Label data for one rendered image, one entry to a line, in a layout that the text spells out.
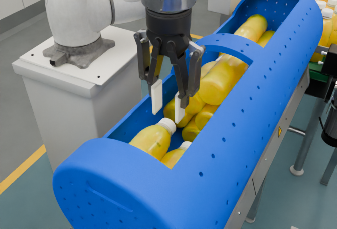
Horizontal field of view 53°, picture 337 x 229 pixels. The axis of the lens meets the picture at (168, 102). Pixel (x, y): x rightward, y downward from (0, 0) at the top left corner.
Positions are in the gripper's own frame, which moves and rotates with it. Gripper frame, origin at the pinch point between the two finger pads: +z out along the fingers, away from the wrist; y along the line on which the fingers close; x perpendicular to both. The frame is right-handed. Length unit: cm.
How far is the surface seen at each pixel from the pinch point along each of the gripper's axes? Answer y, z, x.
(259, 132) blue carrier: 17.9, 2.3, 3.5
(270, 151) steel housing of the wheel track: 17.8, 29.9, 27.6
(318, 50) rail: 18, 21, 78
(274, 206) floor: 21, 117, 78
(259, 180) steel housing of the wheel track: 18.3, 31.4, 17.3
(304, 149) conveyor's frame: 25, 96, 106
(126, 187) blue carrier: 7.9, -5.5, -24.1
